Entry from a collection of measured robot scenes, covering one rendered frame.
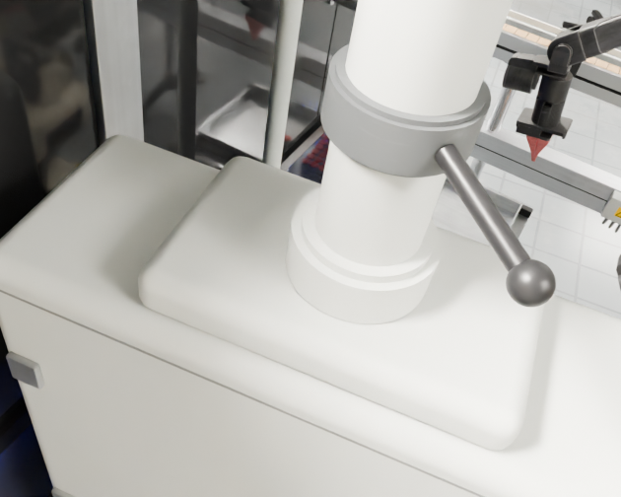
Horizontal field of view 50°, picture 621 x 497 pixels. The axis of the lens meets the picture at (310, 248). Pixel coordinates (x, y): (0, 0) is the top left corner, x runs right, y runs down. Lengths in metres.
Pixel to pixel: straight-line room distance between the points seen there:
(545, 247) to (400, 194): 2.69
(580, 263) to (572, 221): 0.27
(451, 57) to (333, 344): 0.19
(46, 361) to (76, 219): 0.12
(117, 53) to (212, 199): 0.22
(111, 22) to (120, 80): 0.06
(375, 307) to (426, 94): 0.14
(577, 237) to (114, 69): 2.70
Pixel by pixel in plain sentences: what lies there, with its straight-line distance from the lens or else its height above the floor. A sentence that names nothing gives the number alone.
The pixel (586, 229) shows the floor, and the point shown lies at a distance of 3.23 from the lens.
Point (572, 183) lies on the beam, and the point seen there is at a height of 0.50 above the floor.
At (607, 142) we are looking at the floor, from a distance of 3.87.
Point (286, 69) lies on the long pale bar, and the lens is 0.81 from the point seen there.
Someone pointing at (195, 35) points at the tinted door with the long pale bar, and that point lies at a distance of 0.77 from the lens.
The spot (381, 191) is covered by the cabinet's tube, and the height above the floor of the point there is 1.68.
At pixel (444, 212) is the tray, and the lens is 1.61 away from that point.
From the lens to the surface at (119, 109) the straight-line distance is 0.69.
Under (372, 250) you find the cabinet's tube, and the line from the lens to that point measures 0.39.
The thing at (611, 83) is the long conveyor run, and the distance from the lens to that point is 2.33.
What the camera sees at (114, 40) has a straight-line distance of 0.65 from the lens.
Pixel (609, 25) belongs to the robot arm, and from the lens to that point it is 1.38.
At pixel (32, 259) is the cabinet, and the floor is 1.55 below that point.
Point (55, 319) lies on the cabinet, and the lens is 0.50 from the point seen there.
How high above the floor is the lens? 1.91
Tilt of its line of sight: 46 degrees down
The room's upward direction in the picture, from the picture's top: 12 degrees clockwise
